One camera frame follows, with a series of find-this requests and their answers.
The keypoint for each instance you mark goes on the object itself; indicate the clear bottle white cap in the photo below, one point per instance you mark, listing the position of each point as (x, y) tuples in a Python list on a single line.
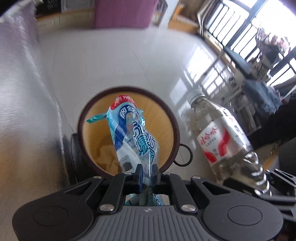
[(224, 144)]

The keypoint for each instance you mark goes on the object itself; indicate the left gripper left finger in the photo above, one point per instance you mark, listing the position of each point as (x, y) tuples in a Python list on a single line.
[(138, 177)]

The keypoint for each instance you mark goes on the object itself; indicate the blue plastic snack wrapper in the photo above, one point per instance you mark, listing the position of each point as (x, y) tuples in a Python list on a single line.
[(133, 145)]

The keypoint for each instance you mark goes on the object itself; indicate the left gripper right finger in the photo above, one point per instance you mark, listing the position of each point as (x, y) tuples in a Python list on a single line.
[(156, 176)]

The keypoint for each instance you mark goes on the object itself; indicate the pink cushion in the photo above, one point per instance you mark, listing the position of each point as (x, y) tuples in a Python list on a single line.
[(123, 14)]

